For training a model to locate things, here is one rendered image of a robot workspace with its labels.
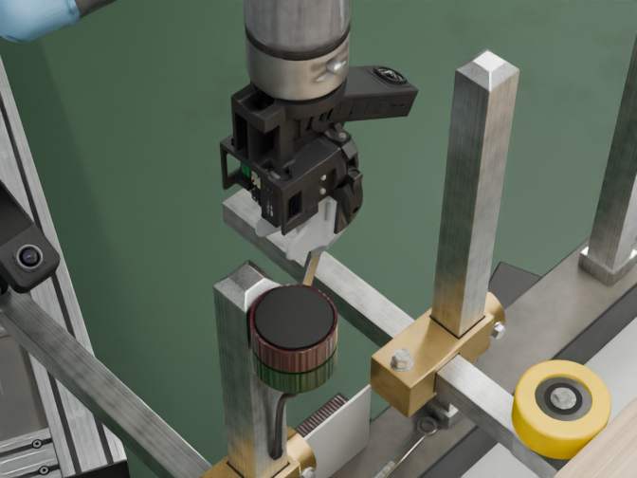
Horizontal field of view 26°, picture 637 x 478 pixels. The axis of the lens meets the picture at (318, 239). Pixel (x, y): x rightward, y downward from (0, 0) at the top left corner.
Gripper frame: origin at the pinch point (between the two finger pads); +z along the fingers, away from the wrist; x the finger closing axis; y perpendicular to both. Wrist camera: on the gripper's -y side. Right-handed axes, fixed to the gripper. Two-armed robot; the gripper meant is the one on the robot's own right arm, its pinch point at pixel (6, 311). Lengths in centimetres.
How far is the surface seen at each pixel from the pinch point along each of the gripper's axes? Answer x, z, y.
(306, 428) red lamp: -16.8, 12.5, -23.4
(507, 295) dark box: -84, 71, 0
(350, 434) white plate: -17.3, 8.1, -29.0
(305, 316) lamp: -4.5, -28.6, -36.4
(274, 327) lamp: -2.4, -28.6, -35.6
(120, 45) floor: -86, 83, 102
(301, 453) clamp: -7.4, -3.8, -32.7
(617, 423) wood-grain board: -26, -7, -50
